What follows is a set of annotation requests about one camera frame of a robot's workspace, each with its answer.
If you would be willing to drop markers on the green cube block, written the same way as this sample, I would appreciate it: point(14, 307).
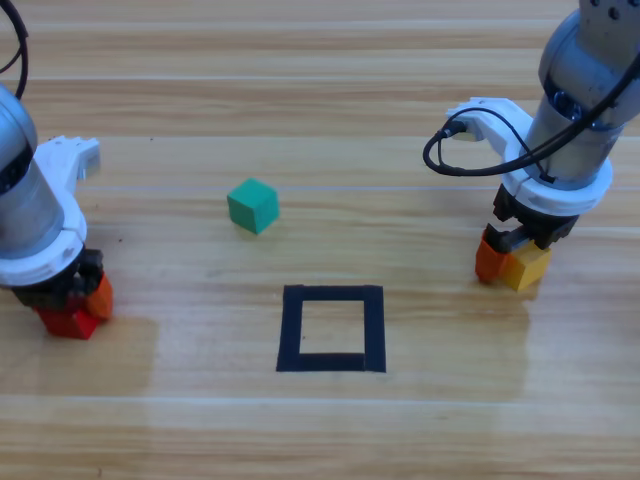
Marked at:
point(250, 205)

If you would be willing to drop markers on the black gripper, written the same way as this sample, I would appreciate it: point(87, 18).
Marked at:
point(50, 295)
point(545, 230)

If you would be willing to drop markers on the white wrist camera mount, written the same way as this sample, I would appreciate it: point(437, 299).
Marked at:
point(500, 125)
point(55, 165)

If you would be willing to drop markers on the red cube block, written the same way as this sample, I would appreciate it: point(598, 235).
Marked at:
point(65, 325)

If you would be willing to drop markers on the black tape square outline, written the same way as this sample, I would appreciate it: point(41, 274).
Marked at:
point(290, 330)

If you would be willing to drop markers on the yellow cube block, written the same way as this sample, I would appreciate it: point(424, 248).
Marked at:
point(525, 267)

